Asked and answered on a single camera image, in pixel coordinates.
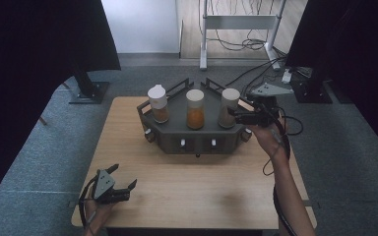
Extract white power strip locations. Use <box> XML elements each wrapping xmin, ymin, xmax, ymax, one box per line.
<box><xmin>281</xmin><ymin>68</ymin><xmax>293</xmax><ymax>85</ymax></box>

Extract right hand-held gripper cable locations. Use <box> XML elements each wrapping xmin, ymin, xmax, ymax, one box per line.
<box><xmin>261</xmin><ymin>97</ymin><xmax>299</xmax><ymax>236</ymax></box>

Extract person's left hand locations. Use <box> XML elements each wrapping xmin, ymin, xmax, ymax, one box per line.
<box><xmin>83</xmin><ymin>197</ymin><xmax>120</xmax><ymax>231</ymax></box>

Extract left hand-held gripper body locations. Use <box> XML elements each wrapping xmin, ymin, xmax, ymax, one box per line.
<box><xmin>92</xmin><ymin>168</ymin><xmax>131</xmax><ymax>205</ymax></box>

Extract black floor cables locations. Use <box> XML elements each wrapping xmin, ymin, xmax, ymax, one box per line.
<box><xmin>206</xmin><ymin>0</ymin><xmax>288</xmax><ymax>97</ymax></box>

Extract person's right hand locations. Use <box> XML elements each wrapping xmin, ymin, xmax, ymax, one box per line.
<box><xmin>247</xmin><ymin>121</ymin><xmax>292</xmax><ymax>162</ymax></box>

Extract white wall panel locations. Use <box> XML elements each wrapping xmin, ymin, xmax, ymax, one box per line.
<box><xmin>100</xmin><ymin>0</ymin><xmax>181</xmax><ymax>54</ymax></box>

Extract black stand base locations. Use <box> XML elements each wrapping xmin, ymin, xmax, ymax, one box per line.
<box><xmin>68</xmin><ymin>63</ymin><xmax>110</xmax><ymax>105</ymax></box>
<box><xmin>289</xmin><ymin>67</ymin><xmax>334</xmax><ymax>104</ymax></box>

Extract grey powder spice jar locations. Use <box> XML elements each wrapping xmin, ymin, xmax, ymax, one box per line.
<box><xmin>218</xmin><ymin>88</ymin><xmax>241</xmax><ymax>129</ymax></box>

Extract left hand-held gripper cable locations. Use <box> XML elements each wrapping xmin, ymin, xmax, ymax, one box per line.
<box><xmin>78</xmin><ymin>176</ymin><xmax>100</xmax><ymax>230</ymax></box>

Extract white metal stand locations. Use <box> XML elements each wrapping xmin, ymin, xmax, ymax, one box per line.
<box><xmin>199</xmin><ymin>0</ymin><xmax>288</xmax><ymax>72</ymax></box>

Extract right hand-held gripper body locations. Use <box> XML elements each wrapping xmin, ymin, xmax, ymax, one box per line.
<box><xmin>245</xmin><ymin>82</ymin><xmax>295</xmax><ymax>129</ymax></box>

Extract orange powder spice jar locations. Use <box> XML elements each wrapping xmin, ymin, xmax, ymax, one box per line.
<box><xmin>185</xmin><ymin>88</ymin><xmax>206</xmax><ymax>131</ymax></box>

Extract black looped floor cable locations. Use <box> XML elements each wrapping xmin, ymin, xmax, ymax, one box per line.
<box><xmin>283</xmin><ymin>115</ymin><xmax>305</xmax><ymax>137</ymax></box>

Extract hand-held gripper cable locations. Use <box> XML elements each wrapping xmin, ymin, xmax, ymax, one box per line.
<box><xmin>78</xmin><ymin>176</ymin><xmax>100</xmax><ymax>230</ymax></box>
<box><xmin>261</xmin><ymin>97</ymin><xmax>299</xmax><ymax>236</ymax></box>

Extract spice jar with spout cap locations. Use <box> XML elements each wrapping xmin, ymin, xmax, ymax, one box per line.
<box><xmin>147</xmin><ymin>84</ymin><xmax>170</xmax><ymax>125</ymax></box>

